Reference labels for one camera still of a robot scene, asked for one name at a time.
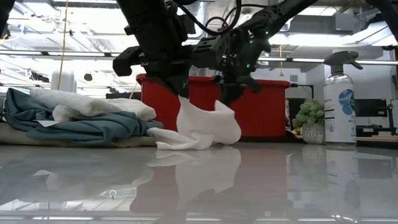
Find red plastic laundry bin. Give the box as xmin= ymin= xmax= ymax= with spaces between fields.
xmin=136 ymin=73 xmax=292 ymax=139

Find person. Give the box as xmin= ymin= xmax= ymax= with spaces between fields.
xmin=284 ymin=98 xmax=296 ymax=135

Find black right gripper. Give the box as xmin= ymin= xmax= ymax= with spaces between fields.
xmin=217 ymin=27 xmax=273 ymax=107

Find grey-teal trousers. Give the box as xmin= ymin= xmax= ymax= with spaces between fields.
xmin=3 ymin=88 xmax=165 ymax=146

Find yellow cable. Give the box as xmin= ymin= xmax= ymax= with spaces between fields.
xmin=55 ymin=0 xmax=69 ymax=91

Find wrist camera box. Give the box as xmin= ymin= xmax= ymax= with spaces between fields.
xmin=192 ymin=35 xmax=229 ymax=70
xmin=172 ymin=14 xmax=197 ymax=35

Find small white cloth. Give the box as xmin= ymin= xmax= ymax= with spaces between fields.
xmin=147 ymin=95 xmax=243 ymax=151

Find white spray bottle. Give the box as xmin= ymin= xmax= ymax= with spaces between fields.
xmin=323 ymin=50 xmax=364 ymax=144

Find black monitor on arm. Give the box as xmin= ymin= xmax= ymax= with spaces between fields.
xmin=355 ymin=98 xmax=398 ymax=137

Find small potted succulent plant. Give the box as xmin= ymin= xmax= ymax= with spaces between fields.
xmin=292 ymin=99 xmax=326 ymax=145

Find white pillar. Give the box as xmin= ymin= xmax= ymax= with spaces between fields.
xmin=50 ymin=70 xmax=78 ymax=93

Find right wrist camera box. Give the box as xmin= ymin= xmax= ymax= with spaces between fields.
xmin=192 ymin=35 xmax=229 ymax=70

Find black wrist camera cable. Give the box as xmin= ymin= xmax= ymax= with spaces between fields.
xmin=175 ymin=0 xmax=243 ymax=35

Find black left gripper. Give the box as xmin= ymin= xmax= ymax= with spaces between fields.
xmin=112 ymin=12 xmax=197 ymax=99

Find white towel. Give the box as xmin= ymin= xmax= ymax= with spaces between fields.
xmin=30 ymin=88 xmax=157 ymax=123

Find black computer monitor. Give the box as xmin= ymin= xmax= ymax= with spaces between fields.
xmin=105 ymin=91 xmax=142 ymax=100

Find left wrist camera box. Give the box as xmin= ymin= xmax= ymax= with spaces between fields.
xmin=172 ymin=14 xmax=197 ymax=35

